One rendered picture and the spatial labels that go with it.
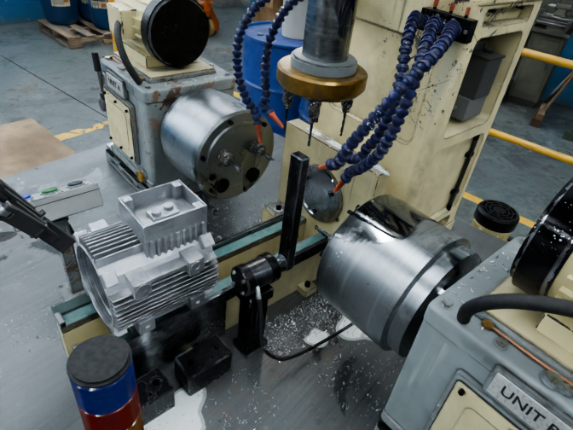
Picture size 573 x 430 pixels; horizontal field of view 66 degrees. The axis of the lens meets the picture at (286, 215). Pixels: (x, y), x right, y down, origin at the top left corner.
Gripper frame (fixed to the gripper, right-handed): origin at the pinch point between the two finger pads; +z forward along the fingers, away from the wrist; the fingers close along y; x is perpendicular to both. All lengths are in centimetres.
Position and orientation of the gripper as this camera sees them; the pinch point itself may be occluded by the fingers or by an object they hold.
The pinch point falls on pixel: (53, 235)
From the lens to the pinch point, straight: 83.4
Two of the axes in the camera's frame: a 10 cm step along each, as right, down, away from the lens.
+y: -6.5, -5.0, 5.7
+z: 2.9, 5.4, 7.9
